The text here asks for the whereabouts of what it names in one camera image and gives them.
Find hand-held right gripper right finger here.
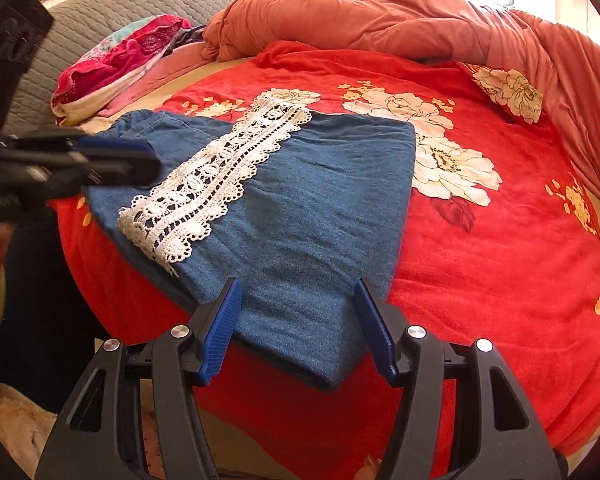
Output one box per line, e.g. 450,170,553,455
353,277,564,480

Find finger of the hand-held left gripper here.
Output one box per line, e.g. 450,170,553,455
0,127,155,159
25,152,162,202

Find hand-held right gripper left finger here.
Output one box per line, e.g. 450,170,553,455
35,277,244,480

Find blue denim pants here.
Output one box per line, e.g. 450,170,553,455
87,100,416,392

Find floral pink pillow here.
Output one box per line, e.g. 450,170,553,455
51,16,193,126

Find plain pink pillow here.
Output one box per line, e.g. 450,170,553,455
102,42,216,118

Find red floral blanket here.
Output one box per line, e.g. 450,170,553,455
47,40,600,480

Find dark striped cloth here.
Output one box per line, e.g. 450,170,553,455
172,27,207,55

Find grey quilted headboard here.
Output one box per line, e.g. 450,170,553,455
2,0,286,136

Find white fluffy rug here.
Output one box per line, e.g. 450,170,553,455
0,395,58,466

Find salmon pink quilt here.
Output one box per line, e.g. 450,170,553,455
201,0,600,211

